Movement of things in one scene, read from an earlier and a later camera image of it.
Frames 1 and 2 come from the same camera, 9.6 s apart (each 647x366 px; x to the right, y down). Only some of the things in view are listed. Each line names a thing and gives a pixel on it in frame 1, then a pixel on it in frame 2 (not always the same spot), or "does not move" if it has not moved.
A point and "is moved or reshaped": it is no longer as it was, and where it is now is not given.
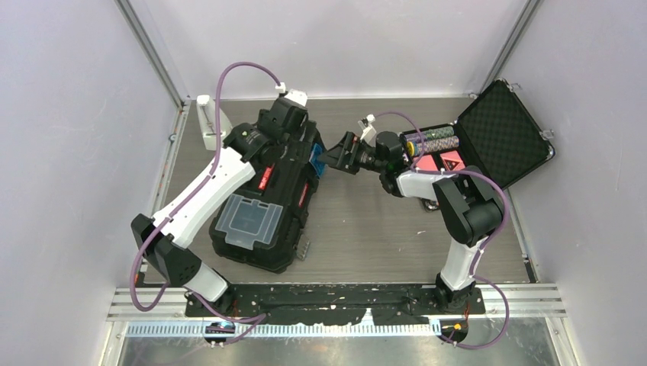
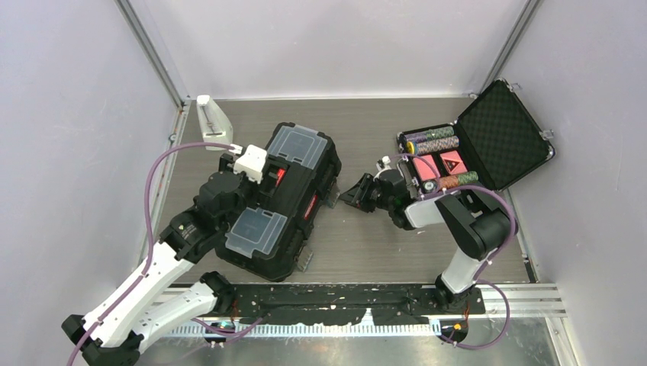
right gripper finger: (346, 154) → (361, 194)
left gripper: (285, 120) → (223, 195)
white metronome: (206, 110) does not move
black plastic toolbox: (259, 223) is moved or reshaped
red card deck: (452, 160) does not move
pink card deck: (426, 162) does not move
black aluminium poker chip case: (497, 133) does not move
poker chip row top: (436, 133) does not move
